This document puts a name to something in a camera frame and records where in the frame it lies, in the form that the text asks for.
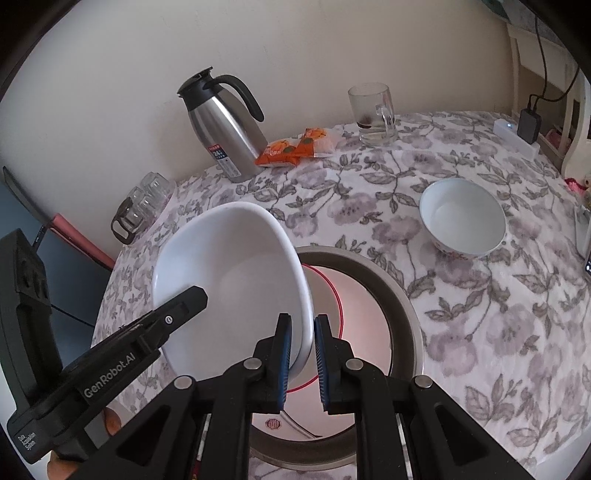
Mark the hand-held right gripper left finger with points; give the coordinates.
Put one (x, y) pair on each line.
(284, 355)

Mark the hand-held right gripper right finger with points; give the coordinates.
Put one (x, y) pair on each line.
(321, 364)

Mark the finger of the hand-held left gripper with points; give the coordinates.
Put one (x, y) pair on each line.
(175, 309)

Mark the plain white bowl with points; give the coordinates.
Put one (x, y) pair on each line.
(231, 277)

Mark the white plate with floral print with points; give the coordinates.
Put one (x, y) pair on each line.
(272, 429)

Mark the stainless steel basin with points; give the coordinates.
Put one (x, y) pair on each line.
(406, 332)

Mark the pale white bowl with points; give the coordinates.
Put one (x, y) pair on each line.
(461, 217)

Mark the person's left hand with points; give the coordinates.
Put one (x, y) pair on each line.
(62, 470)

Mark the dark blue board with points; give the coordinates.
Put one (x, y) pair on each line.
(60, 286)

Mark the tipped glass cups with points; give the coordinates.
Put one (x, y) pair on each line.
(121, 226)

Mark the glass tumbler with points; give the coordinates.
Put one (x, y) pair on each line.
(159, 187)
(138, 205)

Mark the pink board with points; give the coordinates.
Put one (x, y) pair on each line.
(81, 240)

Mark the stainless steel thermos jug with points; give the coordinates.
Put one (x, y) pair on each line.
(221, 129)

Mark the orange snack packet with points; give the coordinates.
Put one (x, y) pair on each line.
(277, 153)
(316, 141)

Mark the glass mug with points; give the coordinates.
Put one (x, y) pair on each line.
(371, 115)

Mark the smartphone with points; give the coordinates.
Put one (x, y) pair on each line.
(588, 265)

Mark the clear phone stand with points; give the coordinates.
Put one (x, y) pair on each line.
(582, 226)

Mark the white power strip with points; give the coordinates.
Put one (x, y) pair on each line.
(508, 131)

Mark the pink item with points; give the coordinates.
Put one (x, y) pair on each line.
(577, 185)

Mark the black charger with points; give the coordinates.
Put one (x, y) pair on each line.
(529, 124)

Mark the teal cloth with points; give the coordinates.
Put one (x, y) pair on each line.
(494, 5)

